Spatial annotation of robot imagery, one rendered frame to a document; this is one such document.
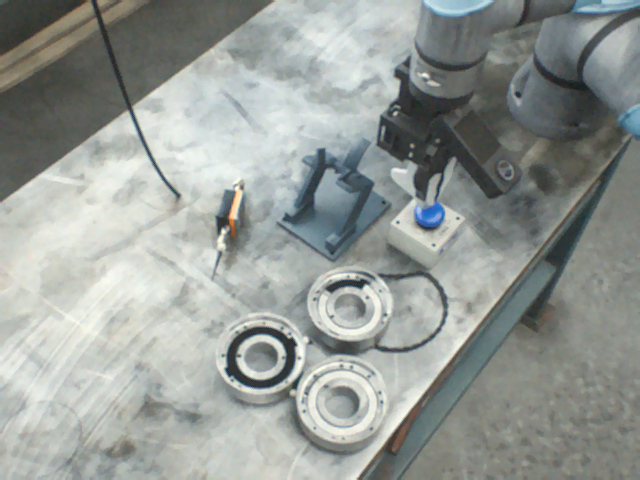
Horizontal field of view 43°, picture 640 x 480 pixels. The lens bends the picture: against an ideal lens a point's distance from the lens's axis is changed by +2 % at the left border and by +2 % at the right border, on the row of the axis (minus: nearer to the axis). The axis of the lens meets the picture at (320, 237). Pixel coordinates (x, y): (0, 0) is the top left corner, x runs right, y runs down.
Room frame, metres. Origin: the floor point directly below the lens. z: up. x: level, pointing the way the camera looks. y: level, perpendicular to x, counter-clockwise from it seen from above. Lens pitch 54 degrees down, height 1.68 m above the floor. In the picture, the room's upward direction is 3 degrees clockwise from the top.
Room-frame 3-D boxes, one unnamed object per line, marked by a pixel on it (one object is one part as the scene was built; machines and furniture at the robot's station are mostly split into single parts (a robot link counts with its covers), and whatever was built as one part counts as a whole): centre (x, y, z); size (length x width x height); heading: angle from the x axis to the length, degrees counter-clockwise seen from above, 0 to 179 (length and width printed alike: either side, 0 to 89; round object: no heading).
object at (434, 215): (0.63, -0.14, 0.84); 0.04 x 0.04 x 0.05
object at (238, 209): (0.65, 0.11, 0.82); 0.05 x 0.02 x 0.04; 174
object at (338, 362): (0.38, -0.04, 0.82); 0.10 x 0.10 x 0.04
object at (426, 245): (0.64, -0.14, 0.82); 0.08 x 0.07 x 0.05; 144
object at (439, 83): (0.64, -0.12, 1.10); 0.08 x 0.08 x 0.05
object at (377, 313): (0.51, -0.04, 0.82); 0.08 x 0.08 x 0.02
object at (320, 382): (0.38, -0.04, 0.82); 0.08 x 0.08 x 0.02
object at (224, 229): (0.62, 0.13, 0.82); 0.17 x 0.02 x 0.04; 174
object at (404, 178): (0.64, -0.11, 0.92); 0.06 x 0.03 x 0.09; 54
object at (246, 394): (0.43, 0.06, 0.82); 0.10 x 0.10 x 0.04
